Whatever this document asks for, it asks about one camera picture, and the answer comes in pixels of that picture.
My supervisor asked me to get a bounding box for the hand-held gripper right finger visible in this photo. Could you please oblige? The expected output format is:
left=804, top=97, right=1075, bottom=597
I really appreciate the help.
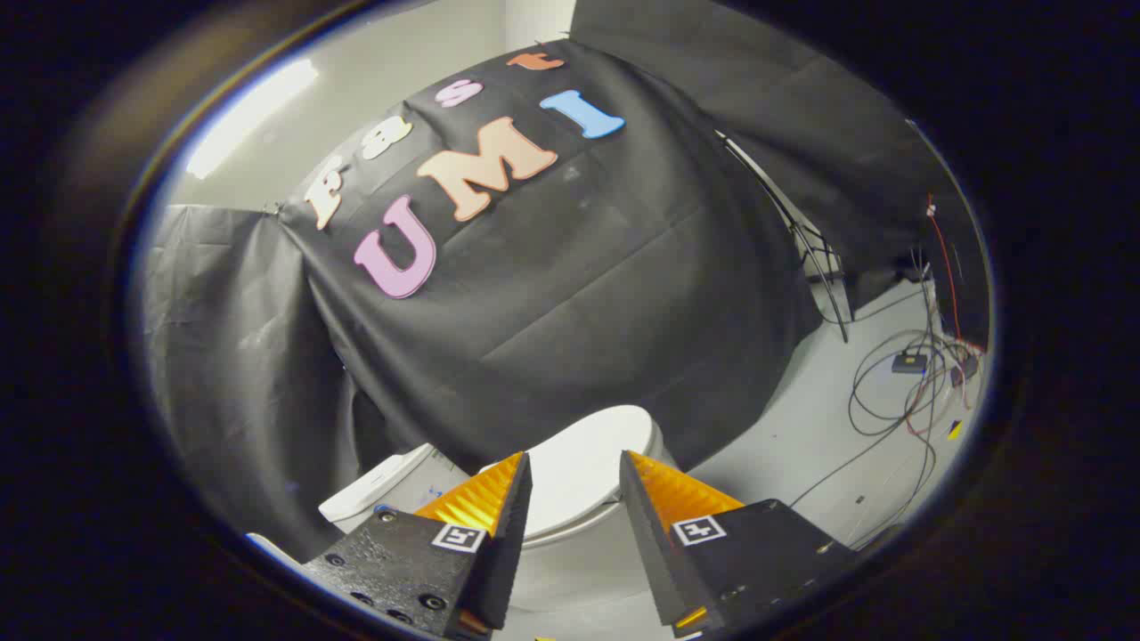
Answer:
left=619, top=450, right=861, bottom=637

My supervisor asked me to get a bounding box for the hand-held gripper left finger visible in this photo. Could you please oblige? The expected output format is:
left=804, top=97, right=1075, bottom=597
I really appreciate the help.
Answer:
left=301, top=450, right=533, bottom=640

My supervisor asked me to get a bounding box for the white toilet lid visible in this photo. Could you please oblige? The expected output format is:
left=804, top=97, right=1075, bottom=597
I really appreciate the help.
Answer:
left=481, top=405, right=665, bottom=546

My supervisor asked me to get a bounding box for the white toilet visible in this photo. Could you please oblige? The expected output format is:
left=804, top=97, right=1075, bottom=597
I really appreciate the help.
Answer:
left=319, top=443, right=664, bottom=624

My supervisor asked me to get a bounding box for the black backdrop cloth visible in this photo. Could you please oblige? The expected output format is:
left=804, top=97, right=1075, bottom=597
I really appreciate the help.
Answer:
left=281, top=40, right=825, bottom=475

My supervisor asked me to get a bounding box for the plain black cloth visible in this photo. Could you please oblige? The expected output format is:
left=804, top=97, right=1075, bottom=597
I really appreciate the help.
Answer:
left=142, top=205, right=397, bottom=564
left=570, top=0, right=991, bottom=350

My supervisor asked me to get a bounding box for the black backdrop stand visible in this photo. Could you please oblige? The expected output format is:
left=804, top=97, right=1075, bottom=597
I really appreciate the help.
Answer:
left=715, top=132, right=854, bottom=345

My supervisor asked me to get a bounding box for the black cable bundle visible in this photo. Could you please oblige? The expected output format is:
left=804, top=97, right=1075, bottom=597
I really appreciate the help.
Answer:
left=791, top=254, right=982, bottom=546

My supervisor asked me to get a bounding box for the red cable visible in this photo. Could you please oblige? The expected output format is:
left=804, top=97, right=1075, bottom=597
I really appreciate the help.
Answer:
left=924, top=191, right=986, bottom=357

